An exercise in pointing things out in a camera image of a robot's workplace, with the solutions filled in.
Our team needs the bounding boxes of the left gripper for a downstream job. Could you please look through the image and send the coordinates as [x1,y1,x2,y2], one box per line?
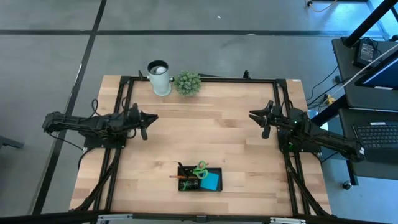
[126,103,159,133]

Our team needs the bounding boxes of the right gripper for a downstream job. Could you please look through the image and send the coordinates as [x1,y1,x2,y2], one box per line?
[248,99,285,128]

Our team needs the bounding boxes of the green handled scissors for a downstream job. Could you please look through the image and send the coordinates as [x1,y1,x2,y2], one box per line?
[192,159,210,180]

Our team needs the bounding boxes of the blue sticky note pad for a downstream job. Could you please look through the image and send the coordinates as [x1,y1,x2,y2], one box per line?
[200,172,220,191]

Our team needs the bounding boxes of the black mesh desk organizer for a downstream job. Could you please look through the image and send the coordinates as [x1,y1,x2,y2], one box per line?
[177,166,223,192]

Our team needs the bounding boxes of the white cylindrical cup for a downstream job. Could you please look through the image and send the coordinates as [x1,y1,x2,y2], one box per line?
[147,60,172,97]

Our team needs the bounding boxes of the small green potted plant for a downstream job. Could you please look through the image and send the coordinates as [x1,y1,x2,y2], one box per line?
[173,71,202,97]

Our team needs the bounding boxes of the black diagonal strut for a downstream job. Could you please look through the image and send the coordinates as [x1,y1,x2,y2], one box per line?
[310,94,349,128]

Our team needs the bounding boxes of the black keyboard shelf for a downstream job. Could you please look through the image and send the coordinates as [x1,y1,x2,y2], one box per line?
[338,107,398,181]

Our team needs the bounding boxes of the black monitor shelf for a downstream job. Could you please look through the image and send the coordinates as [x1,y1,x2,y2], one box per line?
[331,36,398,112]

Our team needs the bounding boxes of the black keyboard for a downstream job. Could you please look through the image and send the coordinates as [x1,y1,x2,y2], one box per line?
[352,121,398,165]

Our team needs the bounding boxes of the black power adapter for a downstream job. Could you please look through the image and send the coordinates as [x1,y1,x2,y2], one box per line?
[354,39,379,68]

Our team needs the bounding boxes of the black computer monitor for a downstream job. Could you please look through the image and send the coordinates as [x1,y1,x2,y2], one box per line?
[354,49,398,91]

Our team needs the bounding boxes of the grey chair leg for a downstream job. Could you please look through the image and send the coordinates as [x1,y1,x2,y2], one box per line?
[0,136,25,151]

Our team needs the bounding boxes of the black crossbeam with silver brackets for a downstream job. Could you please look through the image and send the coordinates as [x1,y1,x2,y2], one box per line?
[0,210,398,224]

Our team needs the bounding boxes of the thick black stand pole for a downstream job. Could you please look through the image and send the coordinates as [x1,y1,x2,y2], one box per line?
[343,0,398,48]

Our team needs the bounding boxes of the black aluminium table frame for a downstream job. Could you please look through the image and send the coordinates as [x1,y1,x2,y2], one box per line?
[70,70,333,218]

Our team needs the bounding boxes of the black floor cable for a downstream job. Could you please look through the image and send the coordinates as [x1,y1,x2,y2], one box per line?
[306,65,340,105]

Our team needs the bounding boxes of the white cable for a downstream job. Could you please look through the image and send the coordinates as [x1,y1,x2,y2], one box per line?
[330,42,398,97]

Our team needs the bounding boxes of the yellow floor cable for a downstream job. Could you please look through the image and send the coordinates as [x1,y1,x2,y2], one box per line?
[306,0,338,14]

